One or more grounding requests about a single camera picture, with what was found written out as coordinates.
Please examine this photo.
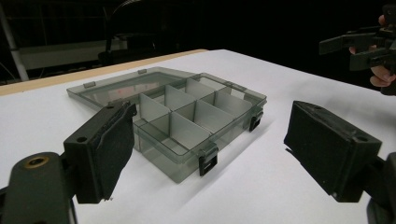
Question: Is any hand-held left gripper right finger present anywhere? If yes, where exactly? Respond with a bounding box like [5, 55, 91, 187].
[283, 100, 384, 203]

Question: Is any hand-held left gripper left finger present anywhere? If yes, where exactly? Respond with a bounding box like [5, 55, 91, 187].
[63, 100, 138, 205]

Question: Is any clear grey compartment box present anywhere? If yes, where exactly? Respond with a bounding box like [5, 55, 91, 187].
[66, 65, 268, 185]

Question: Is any pale long bench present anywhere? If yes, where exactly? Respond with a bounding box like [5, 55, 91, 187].
[18, 38, 129, 71]

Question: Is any grey metal stand pole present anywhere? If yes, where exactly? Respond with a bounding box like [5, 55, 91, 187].
[0, 3, 31, 83]

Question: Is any dark device with curved cable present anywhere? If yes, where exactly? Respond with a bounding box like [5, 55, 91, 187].
[97, 0, 158, 65]

